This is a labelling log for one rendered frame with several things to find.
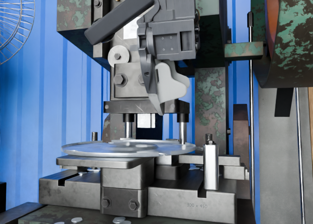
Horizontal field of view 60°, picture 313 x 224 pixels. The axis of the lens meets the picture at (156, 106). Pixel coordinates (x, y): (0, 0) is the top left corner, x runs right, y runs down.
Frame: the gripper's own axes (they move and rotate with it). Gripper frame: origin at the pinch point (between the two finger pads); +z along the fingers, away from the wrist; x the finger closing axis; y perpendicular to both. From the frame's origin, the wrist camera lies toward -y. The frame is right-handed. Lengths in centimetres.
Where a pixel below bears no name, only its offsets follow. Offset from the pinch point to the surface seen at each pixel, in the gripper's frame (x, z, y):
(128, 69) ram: 17.3, -2.3, -10.5
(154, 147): 7.7, 12.4, -3.6
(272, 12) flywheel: 60, -8, 26
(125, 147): 3.8, 10.3, -8.5
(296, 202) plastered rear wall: 104, 107, 52
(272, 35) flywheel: 49, -3, 25
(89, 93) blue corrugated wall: 134, 44, -88
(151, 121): 20.9, 12.6, -7.8
